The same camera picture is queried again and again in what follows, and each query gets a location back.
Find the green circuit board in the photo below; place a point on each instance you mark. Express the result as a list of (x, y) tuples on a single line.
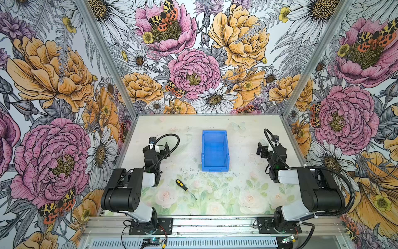
[(151, 242), (289, 239)]

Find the blue plastic storage bin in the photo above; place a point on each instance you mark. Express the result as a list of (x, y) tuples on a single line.
[(215, 151)]

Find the left green circuit board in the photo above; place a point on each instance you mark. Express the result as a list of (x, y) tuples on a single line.
[(151, 242)]

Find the aluminium front frame rail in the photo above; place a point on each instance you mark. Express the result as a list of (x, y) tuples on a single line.
[(205, 226)]

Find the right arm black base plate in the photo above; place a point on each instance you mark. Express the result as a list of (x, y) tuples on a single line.
[(269, 225)]

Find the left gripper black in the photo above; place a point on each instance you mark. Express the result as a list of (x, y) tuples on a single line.
[(156, 152)]

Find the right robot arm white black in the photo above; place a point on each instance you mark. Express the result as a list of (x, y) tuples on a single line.
[(319, 193)]

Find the yellow black handled screwdriver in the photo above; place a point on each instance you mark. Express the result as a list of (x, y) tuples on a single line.
[(185, 188)]

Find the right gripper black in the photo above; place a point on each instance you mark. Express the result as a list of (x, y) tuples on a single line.
[(269, 152)]

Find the white slotted cable duct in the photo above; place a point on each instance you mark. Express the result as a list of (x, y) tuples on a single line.
[(187, 243)]

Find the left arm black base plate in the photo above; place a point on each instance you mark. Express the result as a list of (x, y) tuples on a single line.
[(160, 226)]

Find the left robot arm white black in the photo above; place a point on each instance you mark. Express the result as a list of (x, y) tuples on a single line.
[(123, 191)]

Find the right green circuit board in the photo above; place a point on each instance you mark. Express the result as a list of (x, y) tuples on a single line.
[(289, 239)]

